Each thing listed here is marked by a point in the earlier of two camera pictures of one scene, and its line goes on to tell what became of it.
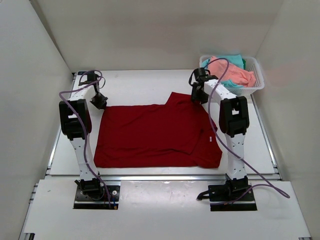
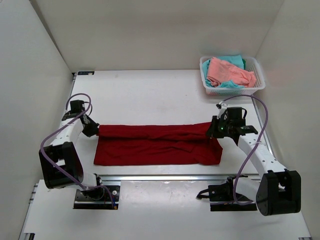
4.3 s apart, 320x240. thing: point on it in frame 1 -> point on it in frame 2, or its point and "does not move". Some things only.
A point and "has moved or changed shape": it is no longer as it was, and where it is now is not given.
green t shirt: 244,62 does not move
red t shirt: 180,133 has moved or changed shape
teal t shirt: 234,60 does not move
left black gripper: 102,105 -> 93,130
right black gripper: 195,98 -> 212,131
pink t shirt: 235,74 does not move
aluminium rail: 164,178 does not move
